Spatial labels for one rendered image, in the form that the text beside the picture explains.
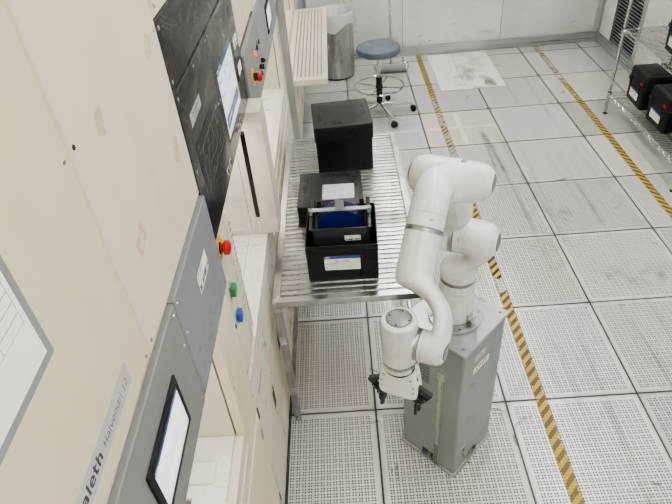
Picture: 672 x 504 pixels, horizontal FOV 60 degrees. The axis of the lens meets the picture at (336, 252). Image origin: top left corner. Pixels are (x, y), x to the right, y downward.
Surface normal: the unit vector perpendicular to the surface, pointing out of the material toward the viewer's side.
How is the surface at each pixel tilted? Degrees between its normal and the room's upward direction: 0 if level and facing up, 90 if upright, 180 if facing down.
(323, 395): 0
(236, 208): 90
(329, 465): 0
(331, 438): 0
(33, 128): 90
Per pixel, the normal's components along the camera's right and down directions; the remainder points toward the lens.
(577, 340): -0.07, -0.78
